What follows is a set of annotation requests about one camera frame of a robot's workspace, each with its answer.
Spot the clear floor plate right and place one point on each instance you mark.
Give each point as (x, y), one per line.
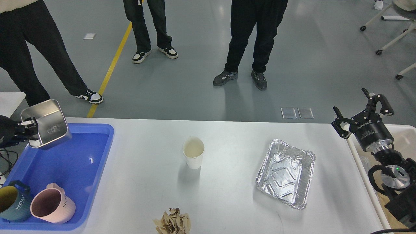
(305, 113)

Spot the white paper on floor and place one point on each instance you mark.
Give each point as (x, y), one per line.
(89, 36)

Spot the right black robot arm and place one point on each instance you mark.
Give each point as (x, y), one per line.
(393, 176)

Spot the stainless steel square tray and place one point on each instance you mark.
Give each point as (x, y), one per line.
(52, 126)

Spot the teal yellow HOME mug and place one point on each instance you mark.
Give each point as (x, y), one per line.
(15, 201)

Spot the white bin right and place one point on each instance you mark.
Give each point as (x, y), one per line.
(404, 142)

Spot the pink ribbed mug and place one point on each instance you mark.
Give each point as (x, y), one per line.
(53, 205)

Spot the crumpled brown paper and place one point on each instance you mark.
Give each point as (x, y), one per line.
(173, 223)

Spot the clear floor plate left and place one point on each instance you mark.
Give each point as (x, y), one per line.
(289, 113)

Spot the white rolling chair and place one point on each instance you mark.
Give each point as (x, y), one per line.
(391, 32)

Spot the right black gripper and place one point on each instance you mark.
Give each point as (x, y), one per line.
(371, 131)

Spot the aluminium foil tray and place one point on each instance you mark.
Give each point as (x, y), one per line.
(286, 174)

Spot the clear floor plate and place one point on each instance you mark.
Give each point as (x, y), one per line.
(305, 113)
(289, 113)

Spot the white side table left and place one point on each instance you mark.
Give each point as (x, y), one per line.
(9, 102)

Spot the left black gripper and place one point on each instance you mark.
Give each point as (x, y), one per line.
(24, 130)

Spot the white paper cup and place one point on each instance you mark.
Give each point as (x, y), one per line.
(193, 149)

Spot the blue plastic tray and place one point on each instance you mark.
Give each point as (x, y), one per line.
(75, 165)

